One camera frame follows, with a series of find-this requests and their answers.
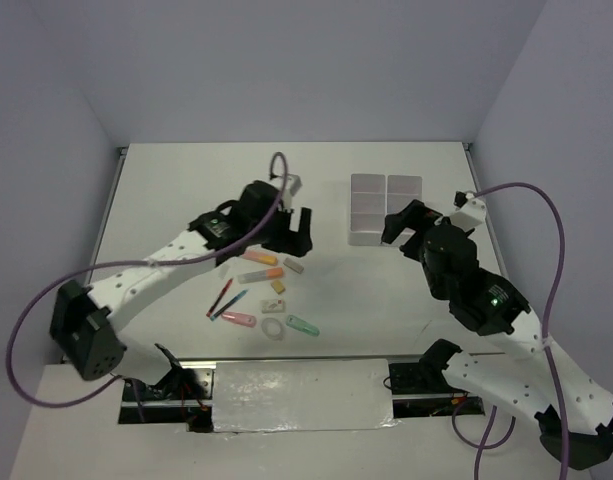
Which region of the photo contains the clear pen cap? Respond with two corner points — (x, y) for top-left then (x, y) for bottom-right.
(219, 264), (230, 279)

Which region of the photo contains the red pen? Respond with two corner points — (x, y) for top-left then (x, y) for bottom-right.
(206, 277), (233, 318)

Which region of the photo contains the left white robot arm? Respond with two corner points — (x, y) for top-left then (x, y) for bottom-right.
(49, 175), (312, 399)

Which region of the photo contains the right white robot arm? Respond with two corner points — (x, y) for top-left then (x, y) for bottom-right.
(381, 200), (613, 470)

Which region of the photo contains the grey eraser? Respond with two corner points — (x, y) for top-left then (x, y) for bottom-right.
(283, 257), (304, 274)

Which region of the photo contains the right white compartment container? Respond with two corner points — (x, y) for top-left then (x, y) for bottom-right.
(386, 175), (423, 215)

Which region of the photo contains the white compartment container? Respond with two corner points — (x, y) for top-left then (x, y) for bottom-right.
(348, 173), (386, 246)
(386, 175), (423, 215)

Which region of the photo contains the orange highlighter clear cap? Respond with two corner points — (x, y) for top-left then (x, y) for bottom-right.
(237, 267), (284, 284)

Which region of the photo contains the left white compartment container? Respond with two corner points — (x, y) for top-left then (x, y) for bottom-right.
(348, 173), (386, 246)

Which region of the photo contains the yellow eraser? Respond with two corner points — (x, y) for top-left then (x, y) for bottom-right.
(271, 280), (285, 294)

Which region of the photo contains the white eraser red label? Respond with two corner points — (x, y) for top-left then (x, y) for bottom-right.
(260, 299), (286, 313)

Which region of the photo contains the blue pen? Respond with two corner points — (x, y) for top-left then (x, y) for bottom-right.
(210, 289), (248, 321)

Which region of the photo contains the green highlighter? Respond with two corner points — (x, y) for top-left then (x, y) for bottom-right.
(285, 315), (320, 337)

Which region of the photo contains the white base cover plate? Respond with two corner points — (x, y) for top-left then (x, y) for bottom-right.
(212, 359), (397, 433)

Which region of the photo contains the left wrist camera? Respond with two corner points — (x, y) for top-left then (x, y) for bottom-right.
(283, 174), (302, 203)

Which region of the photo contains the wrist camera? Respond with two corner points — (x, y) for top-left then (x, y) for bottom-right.
(449, 191), (487, 232)
(283, 174), (302, 203)

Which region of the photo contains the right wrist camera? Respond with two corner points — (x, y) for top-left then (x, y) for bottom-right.
(449, 191), (487, 232)

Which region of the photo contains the clear tape ring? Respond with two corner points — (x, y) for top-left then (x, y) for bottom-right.
(260, 317), (286, 344)

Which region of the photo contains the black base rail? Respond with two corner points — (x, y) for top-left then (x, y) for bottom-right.
(118, 357), (484, 433)

